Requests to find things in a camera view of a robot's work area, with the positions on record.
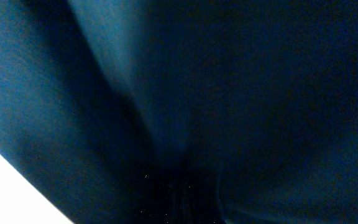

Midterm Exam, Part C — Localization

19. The folded white printed shirt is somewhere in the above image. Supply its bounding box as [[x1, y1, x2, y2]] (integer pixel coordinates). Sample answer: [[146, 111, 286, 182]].
[[0, 155, 73, 224]]

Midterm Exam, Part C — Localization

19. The black leggings red waistband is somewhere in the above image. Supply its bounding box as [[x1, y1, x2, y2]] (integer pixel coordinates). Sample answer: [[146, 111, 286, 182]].
[[0, 0, 358, 223]]

